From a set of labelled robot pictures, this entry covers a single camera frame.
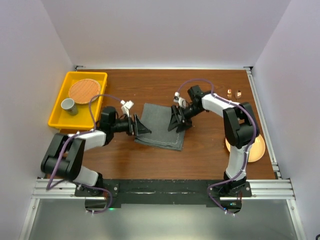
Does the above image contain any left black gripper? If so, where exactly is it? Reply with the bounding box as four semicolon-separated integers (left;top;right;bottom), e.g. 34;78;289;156
110;113;151;136

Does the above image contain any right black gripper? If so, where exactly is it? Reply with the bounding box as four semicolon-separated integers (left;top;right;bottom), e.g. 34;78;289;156
168;103;205;133

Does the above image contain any grey cloth napkin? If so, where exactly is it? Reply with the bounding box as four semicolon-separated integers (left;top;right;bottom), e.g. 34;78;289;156
134;103;185;151

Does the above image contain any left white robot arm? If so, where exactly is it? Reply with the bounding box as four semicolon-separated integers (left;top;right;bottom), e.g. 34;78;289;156
40;106;152;197

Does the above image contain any yellow plastic tray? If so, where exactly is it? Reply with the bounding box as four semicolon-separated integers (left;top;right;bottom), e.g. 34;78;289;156
48;71;108;130

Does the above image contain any rose gold spoon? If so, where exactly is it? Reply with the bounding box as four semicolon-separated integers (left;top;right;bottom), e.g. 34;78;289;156
234;90;242;100

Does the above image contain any orange woven coaster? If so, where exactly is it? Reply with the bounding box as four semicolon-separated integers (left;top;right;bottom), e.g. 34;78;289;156
68;78;101;105

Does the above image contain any grey ceramic cup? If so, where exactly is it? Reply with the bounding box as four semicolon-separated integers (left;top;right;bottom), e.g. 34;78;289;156
60;98;78;116

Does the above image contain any golden round plate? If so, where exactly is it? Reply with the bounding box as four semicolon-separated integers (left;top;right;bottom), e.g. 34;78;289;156
225;135;266;165

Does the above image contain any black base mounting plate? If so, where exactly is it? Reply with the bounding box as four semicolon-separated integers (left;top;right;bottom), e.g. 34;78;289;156
74;179;252;213

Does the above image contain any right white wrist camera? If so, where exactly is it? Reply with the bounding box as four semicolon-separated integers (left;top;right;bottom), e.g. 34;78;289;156
173;91;188;108

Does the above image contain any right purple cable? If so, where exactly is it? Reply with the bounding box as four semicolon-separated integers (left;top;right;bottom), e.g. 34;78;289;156
175;78;260;216

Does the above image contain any aluminium frame rail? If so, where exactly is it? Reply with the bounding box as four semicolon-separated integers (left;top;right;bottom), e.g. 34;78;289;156
17;65;307;240

